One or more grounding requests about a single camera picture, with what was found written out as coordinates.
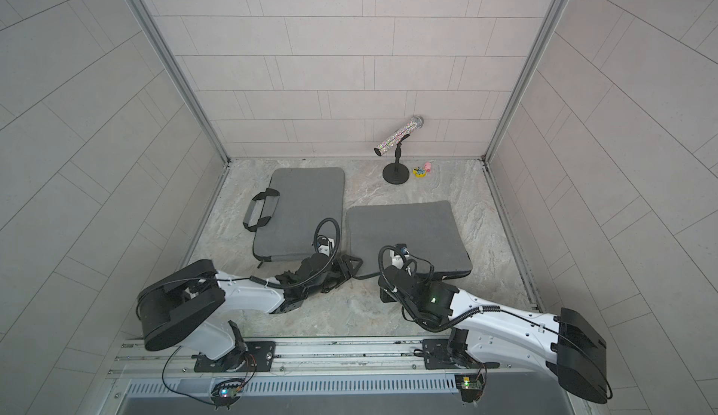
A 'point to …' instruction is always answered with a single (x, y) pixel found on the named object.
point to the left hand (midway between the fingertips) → (365, 266)
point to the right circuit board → (470, 386)
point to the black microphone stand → (396, 173)
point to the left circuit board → (225, 394)
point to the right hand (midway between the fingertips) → (382, 284)
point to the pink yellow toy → (422, 172)
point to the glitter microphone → (415, 123)
